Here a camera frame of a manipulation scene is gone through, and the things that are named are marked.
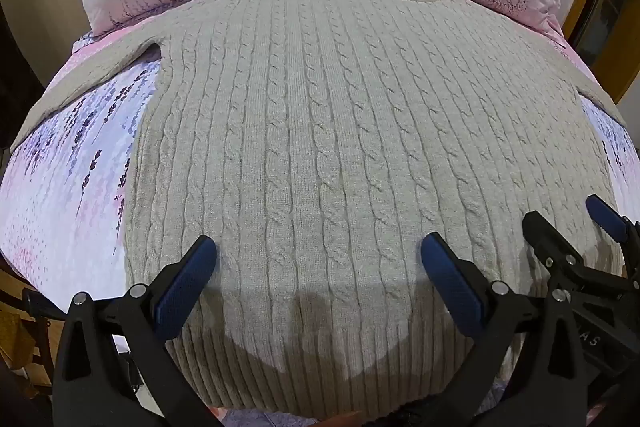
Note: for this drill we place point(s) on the floral bed sheet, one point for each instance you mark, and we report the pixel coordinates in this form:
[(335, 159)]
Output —
[(65, 187)]

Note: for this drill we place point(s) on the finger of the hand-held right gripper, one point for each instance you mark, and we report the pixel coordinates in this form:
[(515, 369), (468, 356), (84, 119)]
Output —
[(560, 247), (607, 217)]

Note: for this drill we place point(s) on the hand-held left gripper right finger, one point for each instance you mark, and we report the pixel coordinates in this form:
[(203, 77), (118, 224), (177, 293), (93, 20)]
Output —
[(450, 282)]

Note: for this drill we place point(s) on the wooden furniture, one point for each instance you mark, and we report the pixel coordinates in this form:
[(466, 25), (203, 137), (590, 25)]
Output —
[(15, 332)]

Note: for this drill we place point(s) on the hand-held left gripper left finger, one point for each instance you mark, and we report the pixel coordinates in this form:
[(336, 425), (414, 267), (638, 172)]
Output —
[(184, 279)]

